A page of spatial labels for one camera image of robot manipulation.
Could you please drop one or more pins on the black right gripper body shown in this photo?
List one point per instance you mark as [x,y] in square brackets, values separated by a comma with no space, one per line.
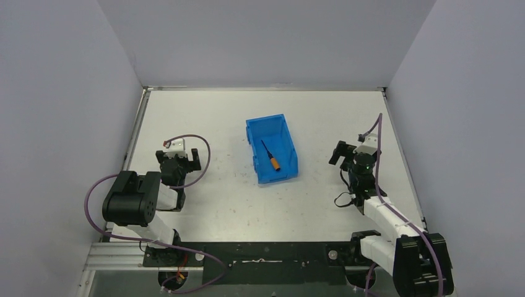
[353,177]

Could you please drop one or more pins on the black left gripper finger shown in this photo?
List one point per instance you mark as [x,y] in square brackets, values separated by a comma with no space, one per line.
[195,163]
[160,156]

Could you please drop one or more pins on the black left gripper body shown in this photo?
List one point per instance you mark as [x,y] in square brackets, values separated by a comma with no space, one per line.
[180,164]

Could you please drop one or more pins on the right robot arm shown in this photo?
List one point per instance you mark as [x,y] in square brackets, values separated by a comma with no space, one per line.
[418,261]

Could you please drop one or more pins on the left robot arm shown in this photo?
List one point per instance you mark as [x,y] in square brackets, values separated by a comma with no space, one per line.
[134,200]

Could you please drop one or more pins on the blue plastic bin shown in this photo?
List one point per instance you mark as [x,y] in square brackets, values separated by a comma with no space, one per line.
[274,131]

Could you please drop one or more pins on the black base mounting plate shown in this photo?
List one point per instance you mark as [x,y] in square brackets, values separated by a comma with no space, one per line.
[259,263]

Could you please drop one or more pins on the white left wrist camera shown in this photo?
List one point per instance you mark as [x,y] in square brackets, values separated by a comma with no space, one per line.
[175,147]

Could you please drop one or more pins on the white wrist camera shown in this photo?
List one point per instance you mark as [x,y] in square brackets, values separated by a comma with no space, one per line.
[369,144]
[175,147]

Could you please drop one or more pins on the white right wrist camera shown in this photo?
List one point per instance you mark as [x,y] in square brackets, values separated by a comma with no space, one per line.
[369,144]

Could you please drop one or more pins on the orange handled screwdriver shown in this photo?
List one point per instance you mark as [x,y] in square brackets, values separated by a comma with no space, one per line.
[273,160]

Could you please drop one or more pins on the aluminium frame rail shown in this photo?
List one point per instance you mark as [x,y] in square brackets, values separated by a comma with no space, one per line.
[114,257]

